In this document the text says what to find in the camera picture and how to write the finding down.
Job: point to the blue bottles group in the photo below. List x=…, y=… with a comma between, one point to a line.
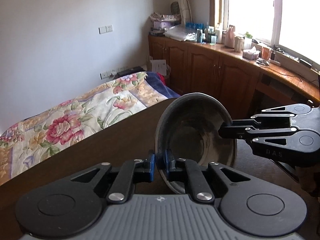
x=194, y=26

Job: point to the pink bottle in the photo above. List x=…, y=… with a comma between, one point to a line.
x=230, y=37

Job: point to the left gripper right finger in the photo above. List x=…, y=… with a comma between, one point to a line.
x=213, y=183

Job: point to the small steel bowl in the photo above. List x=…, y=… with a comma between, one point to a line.
x=189, y=129

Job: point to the window with wooden frame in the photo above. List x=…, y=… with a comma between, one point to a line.
x=290, y=24

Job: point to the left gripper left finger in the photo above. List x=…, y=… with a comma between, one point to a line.
x=117, y=184

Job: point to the patterned beige curtain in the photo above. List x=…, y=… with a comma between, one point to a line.
x=185, y=11

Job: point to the white cardboard box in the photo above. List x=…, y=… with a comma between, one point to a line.
x=159, y=66

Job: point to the white wall socket strip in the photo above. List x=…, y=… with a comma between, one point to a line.
x=109, y=74

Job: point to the wooden low cabinet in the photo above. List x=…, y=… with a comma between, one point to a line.
x=242, y=86

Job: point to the white wall switch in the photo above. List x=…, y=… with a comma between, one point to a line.
x=105, y=29

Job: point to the stack of boxes and papers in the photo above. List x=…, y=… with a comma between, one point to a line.
x=161, y=23

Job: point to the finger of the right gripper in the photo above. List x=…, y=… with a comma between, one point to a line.
x=249, y=133
x=274, y=117

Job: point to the floral bed quilt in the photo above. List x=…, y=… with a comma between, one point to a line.
x=33, y=140

